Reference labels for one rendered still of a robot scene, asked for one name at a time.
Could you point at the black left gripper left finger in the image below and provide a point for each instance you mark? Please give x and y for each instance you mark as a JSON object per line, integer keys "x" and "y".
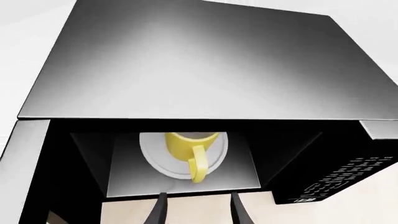
{"x": 159, "y": 211}

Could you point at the black microwave oven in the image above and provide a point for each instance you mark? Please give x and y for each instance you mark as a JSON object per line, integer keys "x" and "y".
{"x": 199, "y": 77}

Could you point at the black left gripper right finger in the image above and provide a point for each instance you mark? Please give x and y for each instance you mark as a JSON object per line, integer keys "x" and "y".
{"x": 239, "y": 211}

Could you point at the yellow and white mug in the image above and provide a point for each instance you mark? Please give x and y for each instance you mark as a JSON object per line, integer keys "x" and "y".
{"x": 189, "y": 152}

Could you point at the white round microwave plate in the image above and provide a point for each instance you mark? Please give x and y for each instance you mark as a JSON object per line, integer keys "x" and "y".
{"x": 152, "y": 151}

